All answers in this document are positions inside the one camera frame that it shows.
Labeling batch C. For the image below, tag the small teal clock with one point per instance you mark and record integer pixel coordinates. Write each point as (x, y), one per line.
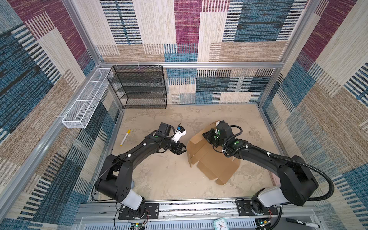
(220, 224)

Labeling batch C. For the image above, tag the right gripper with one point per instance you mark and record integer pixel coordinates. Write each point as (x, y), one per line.
(210, 138)

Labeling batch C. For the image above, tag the brown cardboard box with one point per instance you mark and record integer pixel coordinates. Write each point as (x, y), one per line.
(214, 165)

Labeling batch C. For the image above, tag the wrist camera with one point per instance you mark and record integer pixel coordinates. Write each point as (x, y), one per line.
(180, 131)
(224, 129)

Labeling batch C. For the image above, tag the black marker pen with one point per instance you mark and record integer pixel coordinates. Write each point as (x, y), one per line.
(308, 224)

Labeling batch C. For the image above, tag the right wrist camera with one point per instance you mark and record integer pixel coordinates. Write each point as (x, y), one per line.
(224, 129)

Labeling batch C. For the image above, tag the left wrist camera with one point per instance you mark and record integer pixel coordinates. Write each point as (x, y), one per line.
(180, 131)

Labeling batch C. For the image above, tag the aluminium mounting rail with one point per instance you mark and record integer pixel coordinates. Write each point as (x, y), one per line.
(196, 214)

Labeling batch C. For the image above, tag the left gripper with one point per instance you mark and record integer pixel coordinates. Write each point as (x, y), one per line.
(179, 147)

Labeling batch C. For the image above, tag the yellow white marker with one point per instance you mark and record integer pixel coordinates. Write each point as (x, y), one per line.
(125, 136)

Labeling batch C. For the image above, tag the white wire mesh basket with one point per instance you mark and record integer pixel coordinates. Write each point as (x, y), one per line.
(85, 105)

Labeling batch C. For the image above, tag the black wire mesh shelf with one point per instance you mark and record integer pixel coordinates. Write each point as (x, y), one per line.
(139, 86)

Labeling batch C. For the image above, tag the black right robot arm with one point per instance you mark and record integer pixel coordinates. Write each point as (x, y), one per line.
(297, 183)

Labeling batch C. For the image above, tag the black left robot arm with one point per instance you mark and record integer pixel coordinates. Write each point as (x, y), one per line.
(115, 179)

